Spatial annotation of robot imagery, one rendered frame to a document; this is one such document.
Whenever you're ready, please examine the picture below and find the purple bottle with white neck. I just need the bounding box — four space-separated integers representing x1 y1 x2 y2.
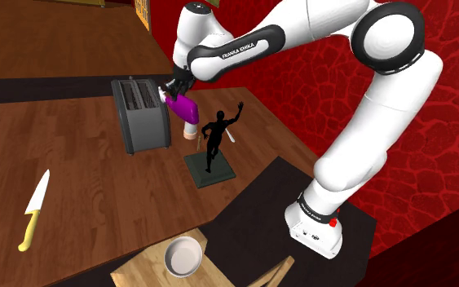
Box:
157 87 201 140

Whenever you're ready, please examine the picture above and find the grey toaster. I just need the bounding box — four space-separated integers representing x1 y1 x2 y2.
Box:
111 77 173 156

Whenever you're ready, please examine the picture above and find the black figure on green base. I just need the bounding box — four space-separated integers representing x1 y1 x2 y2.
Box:
183 101 245 189

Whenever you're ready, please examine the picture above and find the orange wall picture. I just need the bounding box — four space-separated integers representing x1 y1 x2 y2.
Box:
133 0 152 33

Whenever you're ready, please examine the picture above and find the light wooden chair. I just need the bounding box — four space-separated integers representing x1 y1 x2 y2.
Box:
109 227 296 287

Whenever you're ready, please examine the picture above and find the yellow-handled white knife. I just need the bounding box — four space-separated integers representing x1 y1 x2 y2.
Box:
17 168 51 253

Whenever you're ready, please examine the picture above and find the white bowl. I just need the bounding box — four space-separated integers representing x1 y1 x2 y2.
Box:
163 236 205 279

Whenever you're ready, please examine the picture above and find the black robot stand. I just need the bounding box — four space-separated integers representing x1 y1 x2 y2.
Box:
200 155 377 287

